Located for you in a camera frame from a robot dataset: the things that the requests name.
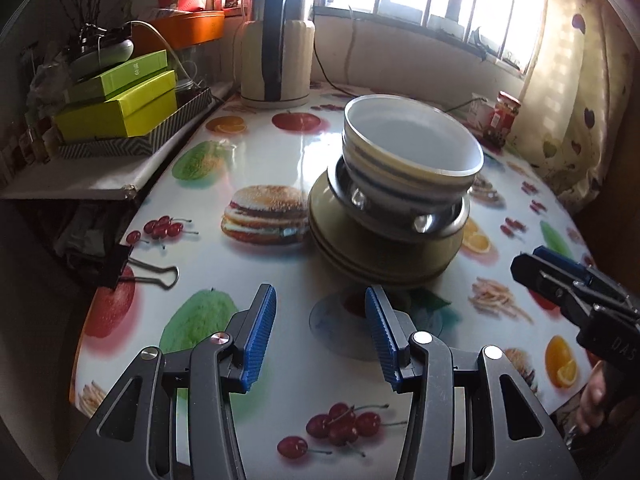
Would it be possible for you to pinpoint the black power cable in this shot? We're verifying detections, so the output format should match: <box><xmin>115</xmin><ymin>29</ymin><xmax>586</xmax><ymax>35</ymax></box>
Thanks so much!
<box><xmin>312</xmin><ymin>35</ymin><xmax>488</xmax><ymax>113</ymax></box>

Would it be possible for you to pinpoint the thin green box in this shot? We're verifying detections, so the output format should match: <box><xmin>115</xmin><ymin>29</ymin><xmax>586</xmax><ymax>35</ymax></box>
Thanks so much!
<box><xmin>64</xmin><ymin>50</ymin><xmax>169</xmax><ymax>105</ymax></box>

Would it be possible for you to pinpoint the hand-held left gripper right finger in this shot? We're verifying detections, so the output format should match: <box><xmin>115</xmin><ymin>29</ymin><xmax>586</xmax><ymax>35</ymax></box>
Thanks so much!
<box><xmin>364</xmin><ymin>286</ymin><xmax>583</xmax><ymax>480</ymax></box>

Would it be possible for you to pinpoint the thick lime green box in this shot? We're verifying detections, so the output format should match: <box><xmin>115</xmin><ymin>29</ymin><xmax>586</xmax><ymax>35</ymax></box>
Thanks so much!
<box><xmin>52</xmin><ymin>70</ymin><xmax>179</xmax><ymax>137</ymax></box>

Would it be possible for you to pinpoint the cream heart print curtain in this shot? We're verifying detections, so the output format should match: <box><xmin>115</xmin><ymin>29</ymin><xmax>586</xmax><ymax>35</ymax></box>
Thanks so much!
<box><xmin>520</xmin><ymin>0</ymin><xmax>631</xmax><ymax>211</ymax></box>

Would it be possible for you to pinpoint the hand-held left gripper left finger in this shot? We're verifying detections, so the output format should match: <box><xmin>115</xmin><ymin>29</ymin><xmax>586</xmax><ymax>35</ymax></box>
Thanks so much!
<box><xmin>57</xmin><ymin>284</ymin><xmax>277</xmax><ymax>480</ymax></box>

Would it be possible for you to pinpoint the orange tray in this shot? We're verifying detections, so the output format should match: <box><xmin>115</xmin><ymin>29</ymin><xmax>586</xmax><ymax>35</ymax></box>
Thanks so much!
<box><xmin>131</xmin><ymin>10</ymin><xmax>226</xmax><ymax>51</ymax></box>

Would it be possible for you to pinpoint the red label sauce jar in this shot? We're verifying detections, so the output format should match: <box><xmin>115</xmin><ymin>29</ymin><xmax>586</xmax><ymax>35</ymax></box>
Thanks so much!
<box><xmin>482</xmin><ymin>91</ymin><xmax>522</xmax><ymax>150</ymax></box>

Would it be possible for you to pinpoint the large white blue-banded bowl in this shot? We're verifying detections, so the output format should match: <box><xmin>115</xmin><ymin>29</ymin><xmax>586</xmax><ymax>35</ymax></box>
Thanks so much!
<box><xmin>346</xmin><ymin>160</ymin><xmax>471</xmax><ymax>217</ymax></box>

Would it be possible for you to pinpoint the row of small bottles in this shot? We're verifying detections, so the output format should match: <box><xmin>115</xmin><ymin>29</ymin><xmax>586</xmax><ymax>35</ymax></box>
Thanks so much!
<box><xmin>12</xmin><ymin>120</ymin><xmax>56</xmax><ymax>166</ymax></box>

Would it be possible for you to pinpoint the stainless steel bowl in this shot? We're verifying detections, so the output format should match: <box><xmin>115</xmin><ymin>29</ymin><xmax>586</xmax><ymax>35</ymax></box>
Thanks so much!
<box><xmin>327</xmin><ymin>155</ymin><xmax>472</xmax><ymax>245</ymax></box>

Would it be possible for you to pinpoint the person's right hand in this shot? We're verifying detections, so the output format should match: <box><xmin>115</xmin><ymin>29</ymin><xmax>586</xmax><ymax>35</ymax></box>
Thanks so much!
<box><xmin>575</xmin><ymin>360</ymin><xmax>608</xmax><ymax>433</ymax></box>

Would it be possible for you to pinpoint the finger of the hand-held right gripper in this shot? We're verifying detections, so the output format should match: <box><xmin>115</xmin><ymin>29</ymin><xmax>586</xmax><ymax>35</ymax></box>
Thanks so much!
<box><xmin>510</xmin><ymin>254</ymin><xmax>597</xmax><ymax>332</ymax></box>
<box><xmin>532</xmin><ymin>246</ymin><xmax>640</xmax><ymax>311</ymax></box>

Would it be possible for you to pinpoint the white oval device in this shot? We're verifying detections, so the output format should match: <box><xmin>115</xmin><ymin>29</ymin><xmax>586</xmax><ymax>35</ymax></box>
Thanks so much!
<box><xmin>67</xmin><ymin>39</ymin><xmax>135</xmax><ymax>81</ymax></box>

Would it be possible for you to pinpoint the small white container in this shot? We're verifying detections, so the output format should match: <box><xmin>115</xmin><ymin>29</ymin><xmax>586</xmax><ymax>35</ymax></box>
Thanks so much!
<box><xmin>470</xmin><ymin>97</ymin><xmax>496</xmax><ymax>133</ymax></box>

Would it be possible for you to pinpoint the white cable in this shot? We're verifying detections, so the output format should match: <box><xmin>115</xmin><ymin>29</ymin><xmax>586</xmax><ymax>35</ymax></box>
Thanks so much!
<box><xmin>122</xmin><ymin>20</ymin><xmax>188</xmax><ymax>81</ymax></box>

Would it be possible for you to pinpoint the grey zigzag patterned box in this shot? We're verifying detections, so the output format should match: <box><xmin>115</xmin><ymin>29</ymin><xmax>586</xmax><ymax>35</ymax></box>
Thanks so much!
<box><xmin>57</xmin><ymin>86</ymin><xmax>213</xmax><ymax>161</ymax></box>

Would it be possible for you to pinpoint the black binder clip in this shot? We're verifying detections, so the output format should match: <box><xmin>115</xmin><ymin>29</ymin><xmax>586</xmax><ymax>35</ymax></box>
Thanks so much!
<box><xmin>101</xmin><ymin>245</ymin><xmax>180</xmax><ymax>291</ymax></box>

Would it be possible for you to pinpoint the beige plate with brown emblem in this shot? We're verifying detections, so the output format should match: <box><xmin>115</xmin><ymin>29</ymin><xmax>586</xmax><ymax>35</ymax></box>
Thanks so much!
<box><xmin>315</xmin><ymin>240</ymin><xmax>451</xmax><ymax>289</ymax></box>
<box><xmin>307</xmin><ymin>165</ymin><xmax>471</xmax><ymax>268</ymax></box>
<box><xmin>310</xmin><ymin>220</ymin><xmax>466</xmax><ymax>281</ymax></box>

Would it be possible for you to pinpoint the cream electric kettle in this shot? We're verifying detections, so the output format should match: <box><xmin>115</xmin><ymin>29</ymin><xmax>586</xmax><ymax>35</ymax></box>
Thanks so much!
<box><xmin>240</xmin><ymin>0</ymin><xmax>316</xmax><ymax>107</ymax></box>

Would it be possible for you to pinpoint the small white blue-banded bowl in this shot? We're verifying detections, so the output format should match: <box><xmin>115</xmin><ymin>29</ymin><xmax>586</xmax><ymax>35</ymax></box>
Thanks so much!
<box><xmin>342</xmin><ymin>94</ymin><xmax>485</xmax><ymax>193</ymax></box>

